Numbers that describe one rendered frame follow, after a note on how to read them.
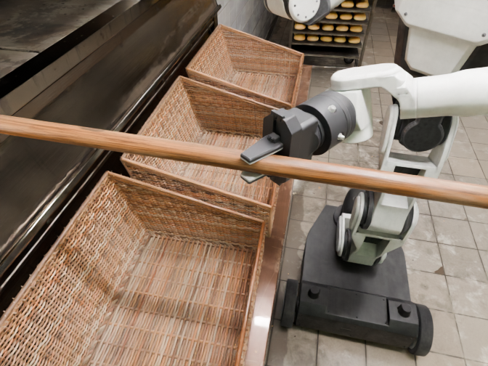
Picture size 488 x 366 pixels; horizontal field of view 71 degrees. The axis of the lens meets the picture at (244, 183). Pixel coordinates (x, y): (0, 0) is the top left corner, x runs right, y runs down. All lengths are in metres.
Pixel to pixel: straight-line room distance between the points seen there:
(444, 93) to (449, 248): 1.59
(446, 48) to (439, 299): 1.31
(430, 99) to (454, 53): 0.29
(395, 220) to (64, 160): 0.98
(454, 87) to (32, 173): 0.82
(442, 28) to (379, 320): 1.07
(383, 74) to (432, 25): 0.30
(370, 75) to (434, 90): 0.10
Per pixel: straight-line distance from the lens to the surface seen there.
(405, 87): 0.61
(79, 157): 0.96
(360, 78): 0.61
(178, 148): 0.51
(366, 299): 1.57
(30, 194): 0.87
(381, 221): 1.22
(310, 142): 0.53
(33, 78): 0.86
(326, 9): 0.88
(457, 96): 0.62
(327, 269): 1.62
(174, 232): 1.15
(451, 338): 1.86
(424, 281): 1.96
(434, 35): 0.90
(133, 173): 1.12
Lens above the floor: 1.51
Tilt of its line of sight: 44 degrees down
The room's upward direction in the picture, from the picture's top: straight up
